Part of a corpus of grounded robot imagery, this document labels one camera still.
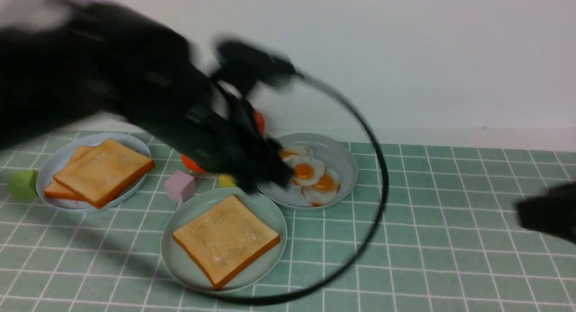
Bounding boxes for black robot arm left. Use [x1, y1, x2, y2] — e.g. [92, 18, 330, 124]
[0, 0, 295, 193]

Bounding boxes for green cube block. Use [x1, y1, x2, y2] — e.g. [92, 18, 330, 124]
[8, 170, 38, 202]

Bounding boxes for yellow cube block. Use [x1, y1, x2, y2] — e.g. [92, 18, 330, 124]
[218, 174, 238, 188]

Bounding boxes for black cable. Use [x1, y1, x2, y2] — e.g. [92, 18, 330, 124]
[198, 71, 390, 306]

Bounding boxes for fried egg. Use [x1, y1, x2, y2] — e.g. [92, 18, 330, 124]
[284, 155, 326, 186]
[301, 170, 340, 207]
[280, 145, 314, 160]

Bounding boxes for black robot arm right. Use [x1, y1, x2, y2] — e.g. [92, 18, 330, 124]
[513, 181, 576, 244]

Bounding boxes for toast slice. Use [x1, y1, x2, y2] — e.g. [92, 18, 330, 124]
[172, 194, 281, 290]
[45, 145, 94, 201]
[54, 138, 156, 209]

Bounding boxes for orange fruit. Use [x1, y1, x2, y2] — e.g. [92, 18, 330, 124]
[180, 154, 207, 174]

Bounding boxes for green empty plate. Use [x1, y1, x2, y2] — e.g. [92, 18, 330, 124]
[161, 187, 288, 293]

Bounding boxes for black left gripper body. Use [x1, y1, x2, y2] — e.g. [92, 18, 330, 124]
[148, 92, 293, 194]

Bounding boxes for grey egg plate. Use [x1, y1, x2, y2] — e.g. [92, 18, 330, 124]
[260, 133, 358, 210]

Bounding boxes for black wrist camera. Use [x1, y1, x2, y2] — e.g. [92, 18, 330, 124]
[209, 36, 298, 97]

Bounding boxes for pink cube block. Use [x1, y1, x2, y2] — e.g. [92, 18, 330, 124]
[164, 170, 196, 203]

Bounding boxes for light blue bread plate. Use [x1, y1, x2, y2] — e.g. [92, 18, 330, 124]
[36, 133, 152, 213]

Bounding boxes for red apple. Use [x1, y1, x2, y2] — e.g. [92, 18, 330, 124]
[253, 109, 266, 136]

